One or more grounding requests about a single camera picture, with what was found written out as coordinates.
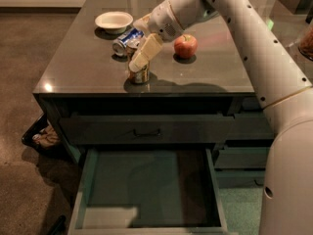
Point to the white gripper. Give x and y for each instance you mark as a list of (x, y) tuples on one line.
[(161, 21)]

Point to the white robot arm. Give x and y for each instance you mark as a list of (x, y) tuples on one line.
[(283, 91)]

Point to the blue soda can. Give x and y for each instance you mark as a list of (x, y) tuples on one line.
[(119, 44)]

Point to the closed top left drawer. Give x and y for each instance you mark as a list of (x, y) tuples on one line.
[(146, 129)]

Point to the top right drawer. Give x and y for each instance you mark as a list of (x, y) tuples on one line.
[(249, 121)]

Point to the middle right drawer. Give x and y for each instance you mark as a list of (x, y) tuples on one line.
[(242, 158)]

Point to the open middle drawer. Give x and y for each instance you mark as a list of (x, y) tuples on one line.
[(148, 193)]

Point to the bottom right drawer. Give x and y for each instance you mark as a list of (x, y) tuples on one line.
[(240, 179)]

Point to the white paper bowl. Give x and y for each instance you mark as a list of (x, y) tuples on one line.
[(114, 22)]

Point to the red apple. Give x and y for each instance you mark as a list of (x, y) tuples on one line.
[(185, 46)]

